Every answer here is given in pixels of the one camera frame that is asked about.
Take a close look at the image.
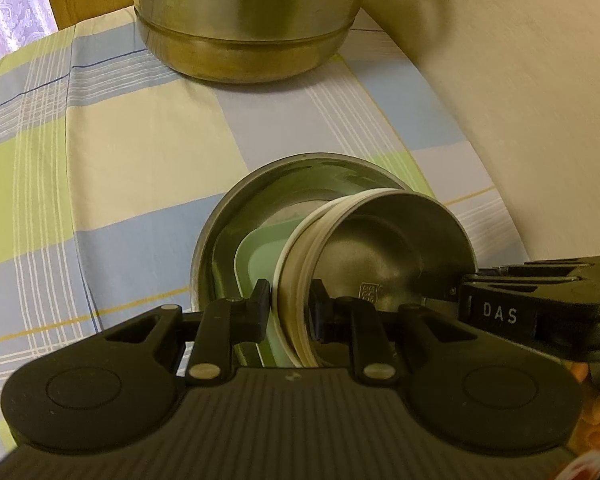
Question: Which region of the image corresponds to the large stainless steel basin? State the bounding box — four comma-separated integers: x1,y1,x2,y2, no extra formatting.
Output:
189,152,416,369

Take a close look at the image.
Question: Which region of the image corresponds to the stainless steel bowl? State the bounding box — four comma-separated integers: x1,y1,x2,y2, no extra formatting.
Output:
312,192,477,311

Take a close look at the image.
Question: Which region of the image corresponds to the stainless steel steamer pot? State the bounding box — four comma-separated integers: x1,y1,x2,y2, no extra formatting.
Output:
133,0,363,84

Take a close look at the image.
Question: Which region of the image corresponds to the checkered blue green tablecloth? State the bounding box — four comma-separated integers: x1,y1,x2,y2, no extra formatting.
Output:
0,9,527,459

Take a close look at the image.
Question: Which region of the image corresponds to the green square plastic tray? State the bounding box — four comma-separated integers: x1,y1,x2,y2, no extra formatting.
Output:
210,169,376,369

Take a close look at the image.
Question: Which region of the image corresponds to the white ceramic bowl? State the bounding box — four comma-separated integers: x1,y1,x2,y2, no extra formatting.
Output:
266,188,407,367

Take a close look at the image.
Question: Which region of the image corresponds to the person right hand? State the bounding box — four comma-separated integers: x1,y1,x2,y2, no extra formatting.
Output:
556,361,600,479

